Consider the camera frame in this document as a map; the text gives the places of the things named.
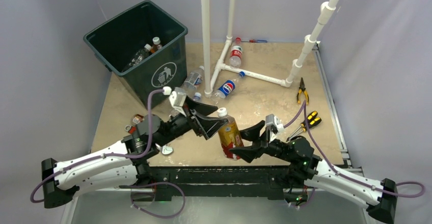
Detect small pepsi bottle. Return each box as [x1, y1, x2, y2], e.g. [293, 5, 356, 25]
[211, 71, 246, 100]

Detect white PVC pipe frame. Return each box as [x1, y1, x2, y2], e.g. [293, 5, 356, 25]
[201, 0, 339, 98]

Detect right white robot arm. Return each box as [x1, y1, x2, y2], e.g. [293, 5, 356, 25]
[230, 121, 397, 223]

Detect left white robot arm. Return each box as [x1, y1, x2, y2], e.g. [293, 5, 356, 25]
[39, 97, 228, 209]

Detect dark green trash bin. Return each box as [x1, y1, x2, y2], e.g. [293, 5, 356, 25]
[83, 0, 188, 106]

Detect yellow red tea bottle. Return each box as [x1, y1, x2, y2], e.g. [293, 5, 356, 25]
[217, 107, 244, 160]

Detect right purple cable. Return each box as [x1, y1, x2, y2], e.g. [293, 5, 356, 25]
[283, 101, 426, 198]

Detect red handle adjustable wrench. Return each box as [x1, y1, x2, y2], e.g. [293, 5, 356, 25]
[124, 125, 174, 156]

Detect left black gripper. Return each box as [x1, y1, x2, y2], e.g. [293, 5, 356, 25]
[156, 96, 228, 147]

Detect red cap tea bottle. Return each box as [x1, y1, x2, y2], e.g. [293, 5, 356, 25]
[131, 114, 144, 125]

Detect red label water bottle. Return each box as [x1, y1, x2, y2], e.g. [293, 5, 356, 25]
[229, 37, 243, 68]

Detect clear bottle white cap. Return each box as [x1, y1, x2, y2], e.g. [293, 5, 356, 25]
[192, 92, 202, 102]

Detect clear bottle near bin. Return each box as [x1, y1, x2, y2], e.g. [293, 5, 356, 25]
[181, 66, 205, 96]

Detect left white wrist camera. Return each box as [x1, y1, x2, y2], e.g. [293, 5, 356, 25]
[163, 86, 187, 117]

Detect yellow handle pliers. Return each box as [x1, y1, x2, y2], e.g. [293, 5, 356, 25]
[296, 77, 309, 105]

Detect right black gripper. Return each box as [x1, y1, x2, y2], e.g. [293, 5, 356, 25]
[228, 120, 293, 163]

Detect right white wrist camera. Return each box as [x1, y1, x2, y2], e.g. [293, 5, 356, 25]
[265, 114, 285, 142]

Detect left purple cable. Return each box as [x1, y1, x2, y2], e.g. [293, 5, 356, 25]
[30, 89, 166, 204]

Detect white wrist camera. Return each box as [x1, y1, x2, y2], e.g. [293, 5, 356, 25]
[163, 86, 187, 117]
[265, 114, 285, 142]

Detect blue label water bottle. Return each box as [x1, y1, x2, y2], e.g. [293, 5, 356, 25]
[122, 44, 152, 72]

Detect purple cable loop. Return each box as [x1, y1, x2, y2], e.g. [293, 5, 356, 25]
[129, 181, 187, 219]

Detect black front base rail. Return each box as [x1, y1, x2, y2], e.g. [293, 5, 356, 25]
[143, 165, 302, 200]

